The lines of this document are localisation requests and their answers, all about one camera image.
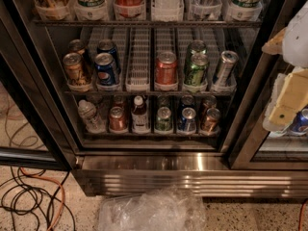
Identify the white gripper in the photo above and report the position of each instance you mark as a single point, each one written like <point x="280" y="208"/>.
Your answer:
<point x="297" y="45"/>

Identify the silver can middle shelf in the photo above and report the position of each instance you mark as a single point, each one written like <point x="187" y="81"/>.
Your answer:
<point x="226" y="63"/>

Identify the red soda can middle shelf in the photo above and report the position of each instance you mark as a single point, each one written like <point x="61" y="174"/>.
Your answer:
<point x="166" y="67"/>

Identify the stainless steel fridge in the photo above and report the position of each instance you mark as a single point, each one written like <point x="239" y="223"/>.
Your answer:
<point x="240" y="160"/>

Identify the brown juice bottle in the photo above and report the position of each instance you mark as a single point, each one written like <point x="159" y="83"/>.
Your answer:
<point x="140" y="116"/>

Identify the clear water bottle bottom shelf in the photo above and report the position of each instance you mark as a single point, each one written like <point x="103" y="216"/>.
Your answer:
<point x="90" y="116"/>

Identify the open glass fridge door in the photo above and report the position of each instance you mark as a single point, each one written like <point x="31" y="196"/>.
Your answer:
<point x="21" y="78"/>

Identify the blue can right compartment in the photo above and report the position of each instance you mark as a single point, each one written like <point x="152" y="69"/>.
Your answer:
<point x="300" y="123"/>

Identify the green soda can front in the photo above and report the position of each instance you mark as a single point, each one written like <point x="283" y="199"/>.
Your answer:
<point x="195" y="70"/>

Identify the green soda can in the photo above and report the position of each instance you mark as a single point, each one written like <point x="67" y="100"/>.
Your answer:
<point x="195" y="70"/>
<point x="196" y="46"/>

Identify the orange can bottom front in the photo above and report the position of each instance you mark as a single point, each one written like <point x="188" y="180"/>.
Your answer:
<point x="210" y="120"/>

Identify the green soda can rear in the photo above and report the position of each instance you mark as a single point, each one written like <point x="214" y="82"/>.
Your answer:
<point x="196" y="46"/>

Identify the blue can bottom front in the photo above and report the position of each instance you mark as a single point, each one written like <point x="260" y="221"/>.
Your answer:
<point x="186" y="121"/>

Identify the green can bottom front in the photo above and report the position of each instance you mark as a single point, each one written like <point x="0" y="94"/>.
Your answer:
<point x="163" y="119"/>

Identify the copper can bottom front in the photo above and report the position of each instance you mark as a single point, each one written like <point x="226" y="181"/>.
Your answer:
<point x="117" y="119"/>

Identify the clear plastic bin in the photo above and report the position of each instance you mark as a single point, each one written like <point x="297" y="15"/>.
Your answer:
<point x="168" y="209"/>

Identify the blue Pepsi can front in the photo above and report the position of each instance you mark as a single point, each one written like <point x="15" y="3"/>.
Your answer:
<point x="106" y="69"/>

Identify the blue pepsi can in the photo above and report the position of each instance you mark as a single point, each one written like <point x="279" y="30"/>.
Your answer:
<point x="106" y="69"/>
<point x="106" y="45"/>

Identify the blue Pepsi can rear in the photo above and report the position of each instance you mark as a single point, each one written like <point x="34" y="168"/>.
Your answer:
<point x="106" y="45"/>

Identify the gold can front left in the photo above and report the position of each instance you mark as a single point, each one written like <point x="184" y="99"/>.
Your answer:
<point x="75" y="69"/>

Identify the gold can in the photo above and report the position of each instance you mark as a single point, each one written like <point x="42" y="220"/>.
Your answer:
<point x="78" y="46"/>
<point x="75" y="69"/>

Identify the gold can rear left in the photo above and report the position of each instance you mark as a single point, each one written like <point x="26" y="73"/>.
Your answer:
<point x="78" y="46"/>

